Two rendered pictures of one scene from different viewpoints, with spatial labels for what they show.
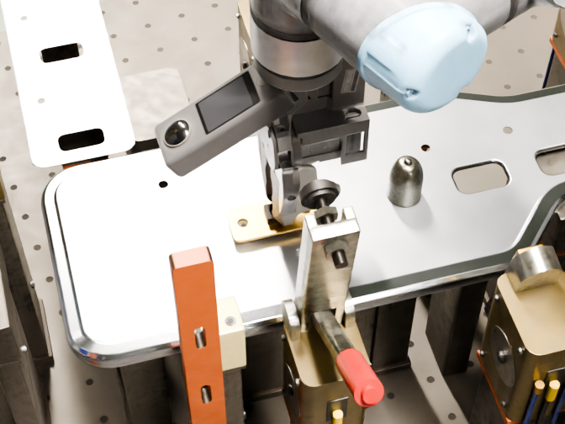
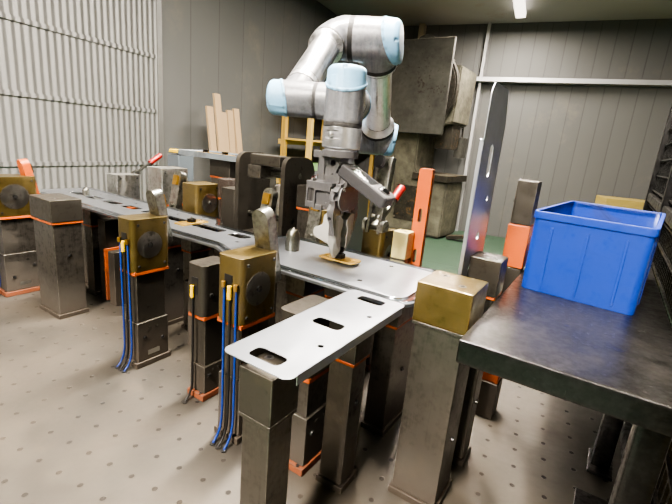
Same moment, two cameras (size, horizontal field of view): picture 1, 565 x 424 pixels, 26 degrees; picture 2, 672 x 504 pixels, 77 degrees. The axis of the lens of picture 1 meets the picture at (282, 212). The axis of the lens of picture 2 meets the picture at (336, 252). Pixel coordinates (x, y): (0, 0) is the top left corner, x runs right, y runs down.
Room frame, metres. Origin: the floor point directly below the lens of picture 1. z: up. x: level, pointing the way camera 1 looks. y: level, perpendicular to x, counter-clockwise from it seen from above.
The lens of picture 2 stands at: (1.23, 0.62, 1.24)
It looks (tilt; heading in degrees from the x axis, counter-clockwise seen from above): 15 degrees down; 228
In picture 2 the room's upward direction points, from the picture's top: 5 degrees clockwise
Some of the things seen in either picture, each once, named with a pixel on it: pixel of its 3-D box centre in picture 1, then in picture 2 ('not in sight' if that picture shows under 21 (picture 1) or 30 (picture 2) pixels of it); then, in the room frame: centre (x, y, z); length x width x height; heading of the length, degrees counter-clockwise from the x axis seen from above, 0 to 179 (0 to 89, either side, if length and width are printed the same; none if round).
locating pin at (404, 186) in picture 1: (405, 182); (292, 242); (0.70, -0.11, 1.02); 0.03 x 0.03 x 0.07
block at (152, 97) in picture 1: (162, 179); (301, 387); (0.84, 0.13, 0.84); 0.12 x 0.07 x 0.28; 15
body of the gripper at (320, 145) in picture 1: (307, 97); (334, 181); (0.67, -0.02, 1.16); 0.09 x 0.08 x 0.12; 105
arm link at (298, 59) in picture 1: (298, 25); (340, 139); (0.67, -0.01, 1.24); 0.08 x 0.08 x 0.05
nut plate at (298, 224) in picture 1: (274, 214); (339, 256); (0.66, 0.01, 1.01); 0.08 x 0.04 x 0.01; 105
